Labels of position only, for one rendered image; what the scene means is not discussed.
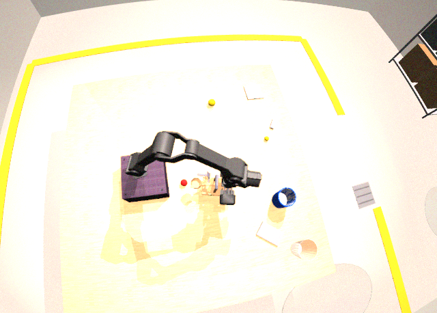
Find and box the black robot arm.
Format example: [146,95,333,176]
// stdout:
[125,131,262,188]

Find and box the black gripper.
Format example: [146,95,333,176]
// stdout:
[220,178,238,205]

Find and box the blue cup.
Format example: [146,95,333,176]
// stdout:
[272,187,296,208]

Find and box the clear plastic cup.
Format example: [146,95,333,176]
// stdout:
[290,239,318,261]

